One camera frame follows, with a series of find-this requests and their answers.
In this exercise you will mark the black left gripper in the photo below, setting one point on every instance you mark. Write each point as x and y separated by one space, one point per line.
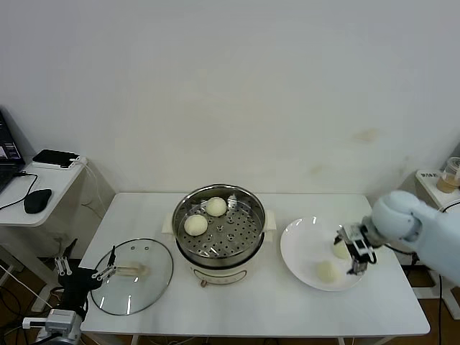
77 285

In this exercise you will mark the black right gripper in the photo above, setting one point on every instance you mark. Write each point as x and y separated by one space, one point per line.
370 253

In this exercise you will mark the white steamed baozi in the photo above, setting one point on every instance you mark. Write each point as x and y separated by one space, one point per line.
339 251
216 207
196 225
328 272

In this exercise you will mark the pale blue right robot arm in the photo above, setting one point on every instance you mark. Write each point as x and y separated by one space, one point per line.
413 219

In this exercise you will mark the stainless steel steamer basket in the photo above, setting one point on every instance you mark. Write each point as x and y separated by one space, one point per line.
237 230

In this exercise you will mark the white round plate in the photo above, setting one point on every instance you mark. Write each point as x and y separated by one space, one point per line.
302 244

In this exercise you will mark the black computer mouse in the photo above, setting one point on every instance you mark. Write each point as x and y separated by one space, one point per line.
36 201

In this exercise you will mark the white side table with laptop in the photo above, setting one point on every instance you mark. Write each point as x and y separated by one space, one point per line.
59 187

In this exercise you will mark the white side table with cup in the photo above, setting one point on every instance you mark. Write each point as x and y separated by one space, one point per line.
427 188

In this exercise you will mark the white label card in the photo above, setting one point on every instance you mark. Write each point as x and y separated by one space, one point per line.
429 175

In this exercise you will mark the black smartphone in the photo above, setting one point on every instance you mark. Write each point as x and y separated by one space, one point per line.
54 157

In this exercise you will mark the white electric cooking pot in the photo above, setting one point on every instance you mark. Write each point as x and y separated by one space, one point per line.
223 271

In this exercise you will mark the clear plastic drink cup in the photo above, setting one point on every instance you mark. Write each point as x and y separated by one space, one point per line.
449 179

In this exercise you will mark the black laptop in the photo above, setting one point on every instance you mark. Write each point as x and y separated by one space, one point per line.
8 158

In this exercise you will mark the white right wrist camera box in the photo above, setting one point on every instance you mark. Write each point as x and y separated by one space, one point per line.
360 247

